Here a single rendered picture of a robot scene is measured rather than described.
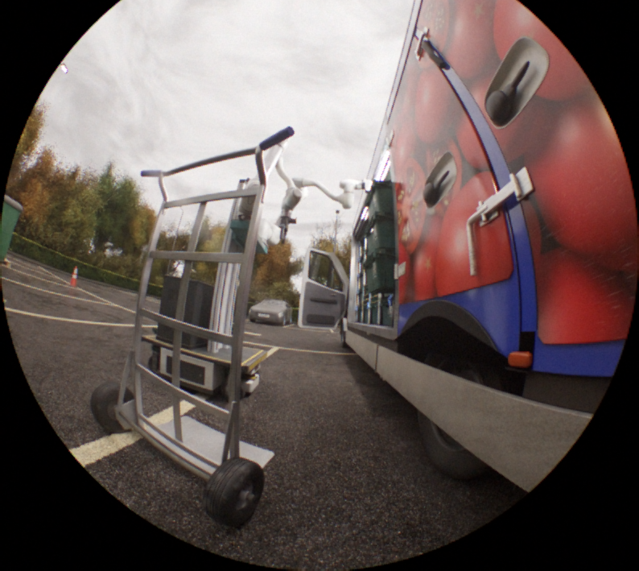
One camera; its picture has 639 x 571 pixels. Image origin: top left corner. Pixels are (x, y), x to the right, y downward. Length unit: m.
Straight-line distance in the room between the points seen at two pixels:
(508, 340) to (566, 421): 0.26
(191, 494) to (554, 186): 1.28
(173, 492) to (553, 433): 1.02
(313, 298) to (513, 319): 4.24
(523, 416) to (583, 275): 0.31
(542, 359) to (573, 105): 0.50
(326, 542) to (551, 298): 0.83
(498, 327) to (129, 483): 1.21
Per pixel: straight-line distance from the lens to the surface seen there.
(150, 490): 0.96
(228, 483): 0.67
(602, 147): 0.50
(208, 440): 1.23
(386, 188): 1.71
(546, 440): 0.57
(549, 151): 0.56
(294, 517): 0.89
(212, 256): 0.75
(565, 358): 0.52
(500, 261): 0.62
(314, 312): 4.64
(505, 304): 0.62
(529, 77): 0.71
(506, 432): 0.64
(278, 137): 0.71
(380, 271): 1.44
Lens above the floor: 0.71
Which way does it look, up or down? 17 degrees up
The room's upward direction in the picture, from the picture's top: 5 degrees clockwise
